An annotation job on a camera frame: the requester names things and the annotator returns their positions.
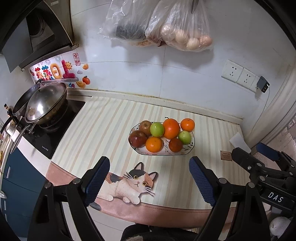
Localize green apple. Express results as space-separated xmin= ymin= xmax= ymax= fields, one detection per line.
xmin=178 ymin=131 xmax=192 ymax=145
xmin=150 ymin=122 xmax=165 ymax=137

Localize white wall socket middle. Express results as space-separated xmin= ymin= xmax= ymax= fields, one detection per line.
xmin=236 ymin=68 xmax=256 ymax=89

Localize plastic bag dark contents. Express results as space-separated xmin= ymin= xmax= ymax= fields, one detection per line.
xmin=99 ymin=0 xmax=159 ymax=42

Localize floral oval ceramic plate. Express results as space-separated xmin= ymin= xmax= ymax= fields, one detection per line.
xmin=130 ymin=131 xmax=195 ymax=156

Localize yellowish red apple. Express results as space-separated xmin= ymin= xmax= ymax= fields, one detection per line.
xmin=138 ymin=120 xmax=152 ymax=137

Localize black range hood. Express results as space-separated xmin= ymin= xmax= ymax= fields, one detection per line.
xmin=1 ymin=0 xmax=79 ymax=72

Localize small brown card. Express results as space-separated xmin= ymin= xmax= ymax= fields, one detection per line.
xmin=220 ymin=151 xmax=232 ymax=161

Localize green apple front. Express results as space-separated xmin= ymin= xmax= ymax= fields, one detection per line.
xmin=150 ymin=122 xmax=165 ymax=137

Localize colourful wall sticker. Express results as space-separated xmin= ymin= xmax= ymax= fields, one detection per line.
xmin=29 ymin=51 xmax=91 ymax=89

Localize dark red apple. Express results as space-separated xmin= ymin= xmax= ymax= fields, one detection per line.
xmin=128 ymin=130 xmax=147 ymax=148

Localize small dark orange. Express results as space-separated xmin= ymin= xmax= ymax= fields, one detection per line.
xmin=169 ymin=138 xmax=183 ymax=153

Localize large orange with stem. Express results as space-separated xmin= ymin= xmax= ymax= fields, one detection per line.
xmin=163 ymin=118 xmax=180 ymax=140

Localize steel wok with lid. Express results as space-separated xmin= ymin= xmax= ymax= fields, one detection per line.
xmin=10 ymin=82 xmax=68 ymax=153

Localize black induction cooktop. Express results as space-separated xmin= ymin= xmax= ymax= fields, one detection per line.
xmin=23 ymin=99 xmax=85 ymax=159

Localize plastic bag of eggs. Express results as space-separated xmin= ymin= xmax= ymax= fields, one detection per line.
xmin=145 ymin=1 xmax=213 ymax=52

